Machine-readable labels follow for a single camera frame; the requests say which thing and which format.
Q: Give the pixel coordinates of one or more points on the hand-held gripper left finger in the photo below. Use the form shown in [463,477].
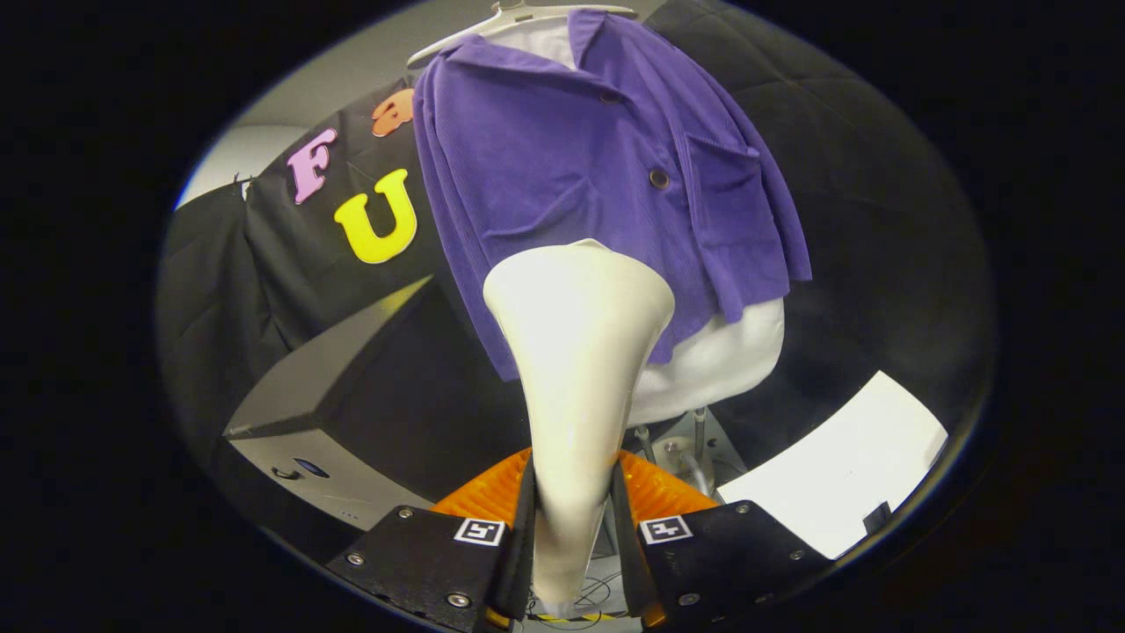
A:
[524,554]

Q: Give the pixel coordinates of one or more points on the black backdrop cloth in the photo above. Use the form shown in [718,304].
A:
[879,220]

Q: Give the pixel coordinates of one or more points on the white clothes hanger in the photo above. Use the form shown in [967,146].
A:
[562,10]

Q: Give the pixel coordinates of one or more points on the white sheet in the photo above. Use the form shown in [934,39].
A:
[835,475]

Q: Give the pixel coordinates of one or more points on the white padded garment form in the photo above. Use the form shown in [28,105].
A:
[712,360]

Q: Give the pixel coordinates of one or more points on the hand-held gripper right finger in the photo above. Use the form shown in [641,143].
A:
[626,545]

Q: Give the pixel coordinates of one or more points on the grey cabinet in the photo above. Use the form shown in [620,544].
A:
[334,369]

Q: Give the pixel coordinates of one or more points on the white garment steamer head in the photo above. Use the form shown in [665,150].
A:
[576,352]

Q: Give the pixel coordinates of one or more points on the purple jacket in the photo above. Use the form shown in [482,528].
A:
[545,167]

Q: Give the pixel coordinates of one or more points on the small black object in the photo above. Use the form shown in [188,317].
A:
[877,517]

